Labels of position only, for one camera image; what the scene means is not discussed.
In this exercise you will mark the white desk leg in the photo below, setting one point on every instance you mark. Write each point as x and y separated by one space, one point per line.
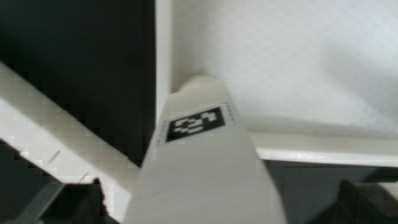
205 184

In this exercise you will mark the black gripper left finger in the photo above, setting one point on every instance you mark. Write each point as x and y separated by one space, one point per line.
66 204

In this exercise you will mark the white U-shaped obstacle fence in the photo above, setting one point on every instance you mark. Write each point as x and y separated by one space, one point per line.
59 145

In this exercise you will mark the white desk top panel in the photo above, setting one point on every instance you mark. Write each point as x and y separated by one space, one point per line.
303 54

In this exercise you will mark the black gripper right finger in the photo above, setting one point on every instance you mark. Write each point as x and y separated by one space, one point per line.
365 206

